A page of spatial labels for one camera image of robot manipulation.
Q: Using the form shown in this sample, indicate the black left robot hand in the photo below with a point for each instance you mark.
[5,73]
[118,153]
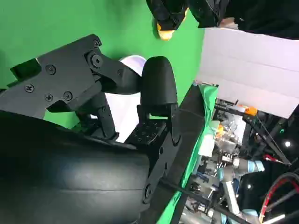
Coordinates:
[210,11]

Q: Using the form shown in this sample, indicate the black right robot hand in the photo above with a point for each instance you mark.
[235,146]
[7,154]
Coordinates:
[70,168]

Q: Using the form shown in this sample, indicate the long orange white bread roll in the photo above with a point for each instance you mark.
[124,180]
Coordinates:
[165,35]

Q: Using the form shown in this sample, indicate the black backdrop curtain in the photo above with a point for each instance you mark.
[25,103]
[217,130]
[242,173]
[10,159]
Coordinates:
[268,16]

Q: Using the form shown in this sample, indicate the lilac plate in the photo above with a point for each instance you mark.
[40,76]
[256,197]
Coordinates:
[123,112]

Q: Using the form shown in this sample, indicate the small orange device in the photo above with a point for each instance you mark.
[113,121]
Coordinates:
[250,111]

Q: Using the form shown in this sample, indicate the cluttered workbench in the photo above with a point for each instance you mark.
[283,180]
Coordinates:
[224,140]

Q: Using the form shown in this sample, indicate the green cloth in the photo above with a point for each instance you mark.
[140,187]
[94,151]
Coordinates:
[46,23]

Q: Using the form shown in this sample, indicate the black metal frame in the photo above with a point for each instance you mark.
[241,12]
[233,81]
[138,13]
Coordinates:
[268,137]

